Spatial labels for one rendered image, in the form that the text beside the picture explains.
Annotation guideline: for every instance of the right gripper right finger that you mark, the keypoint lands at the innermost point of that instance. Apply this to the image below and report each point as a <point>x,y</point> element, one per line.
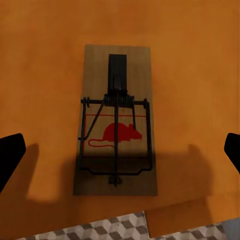
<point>232,149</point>

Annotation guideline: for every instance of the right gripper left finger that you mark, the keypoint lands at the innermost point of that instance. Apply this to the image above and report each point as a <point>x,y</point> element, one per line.
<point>12,149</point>

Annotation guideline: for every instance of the mousetrap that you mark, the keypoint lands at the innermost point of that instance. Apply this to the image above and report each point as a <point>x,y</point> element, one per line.
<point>115,154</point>

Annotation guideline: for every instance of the cabinet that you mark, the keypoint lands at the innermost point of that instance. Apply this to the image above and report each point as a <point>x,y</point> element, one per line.
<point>195,74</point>

